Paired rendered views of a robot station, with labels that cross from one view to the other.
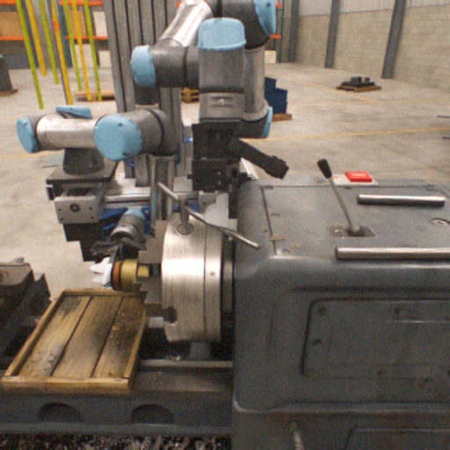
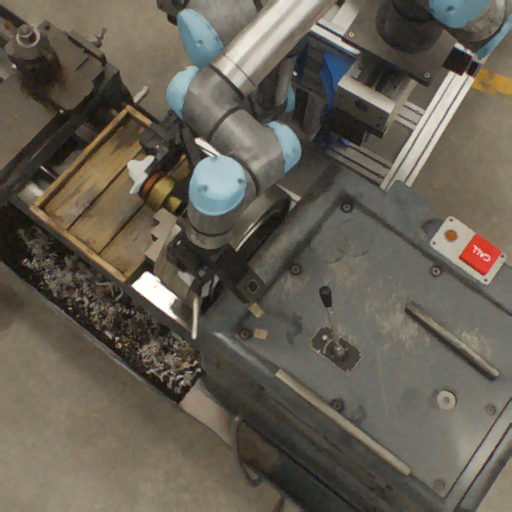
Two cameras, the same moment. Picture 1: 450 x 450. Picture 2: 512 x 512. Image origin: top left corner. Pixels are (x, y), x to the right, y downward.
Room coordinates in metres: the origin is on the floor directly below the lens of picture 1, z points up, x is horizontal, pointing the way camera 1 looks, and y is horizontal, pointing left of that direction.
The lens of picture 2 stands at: (0.34, -0.27, 2.58)
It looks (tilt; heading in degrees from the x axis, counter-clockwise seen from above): 71 degrees down; 31
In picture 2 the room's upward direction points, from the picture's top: 7 degrees clockwise
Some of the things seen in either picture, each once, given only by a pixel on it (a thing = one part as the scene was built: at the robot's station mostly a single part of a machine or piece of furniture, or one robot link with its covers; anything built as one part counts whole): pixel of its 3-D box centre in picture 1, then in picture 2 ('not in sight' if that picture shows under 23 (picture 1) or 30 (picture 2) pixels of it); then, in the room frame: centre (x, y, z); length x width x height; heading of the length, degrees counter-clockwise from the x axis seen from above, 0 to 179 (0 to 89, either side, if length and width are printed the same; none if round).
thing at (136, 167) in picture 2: (101, 269); (138, 171); (0.77, 0.31, 1.10); 0.09 x 0.06 x 0.03; 178
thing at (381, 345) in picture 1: (351, 279); (377, 346); (0.78, -0.32, 1.06); 0.59 x 0.48 x 0.39; 89
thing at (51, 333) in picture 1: (90, 333); (127, 193); (0.77, 0.37, 0.89); 0.36 x 0.30 x 0.04; 179
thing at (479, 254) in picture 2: (358, 177); (479, 255); (0.99, -0.37, 1.26); 0.06 x 0.06 x 0.02; 89
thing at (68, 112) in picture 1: (75, 124); not in sight; (1.35, 0.54, 1.33); 0.13 x 0.12 x 0.14; 146
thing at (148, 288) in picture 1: (156, 297); (164, 245); (0.68, 0.16, 1.08); 0.12 x 0.11 x 0.05; 179
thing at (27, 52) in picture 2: not in sight; (29, 41); (0.85, 0.69, 1.13); 0.08 x 0.08 x 0.03
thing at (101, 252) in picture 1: (113, 252); (170, 139); (0.88, 0.31, 1.08); 0.12 x 0.09 x 0.08; 178
